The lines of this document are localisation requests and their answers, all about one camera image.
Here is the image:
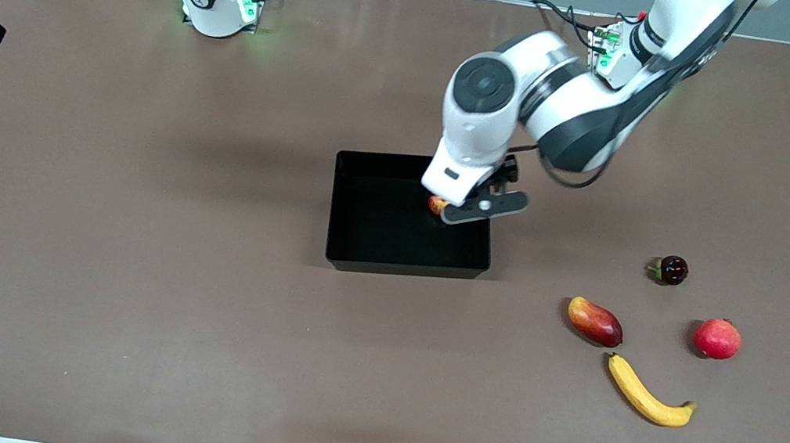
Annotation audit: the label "red yellow mango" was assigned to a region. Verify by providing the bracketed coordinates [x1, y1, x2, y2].
[562, 294, 629, 351]

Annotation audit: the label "yellow banana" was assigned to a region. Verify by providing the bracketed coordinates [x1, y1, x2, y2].
[598, 352, 705, 432]

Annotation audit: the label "black plastic box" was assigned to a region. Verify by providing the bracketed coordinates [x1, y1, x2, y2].
[319, 140, 507, 294]

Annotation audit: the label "dark purple mangosteen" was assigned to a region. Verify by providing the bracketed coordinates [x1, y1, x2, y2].
[644, 250, 692, 289]

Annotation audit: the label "black arm base cables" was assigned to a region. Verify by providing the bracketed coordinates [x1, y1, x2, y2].
[525, 0, 608, 50]

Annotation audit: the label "table cover mat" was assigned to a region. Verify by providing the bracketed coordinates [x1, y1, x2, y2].
[0, 0, 790, 443]

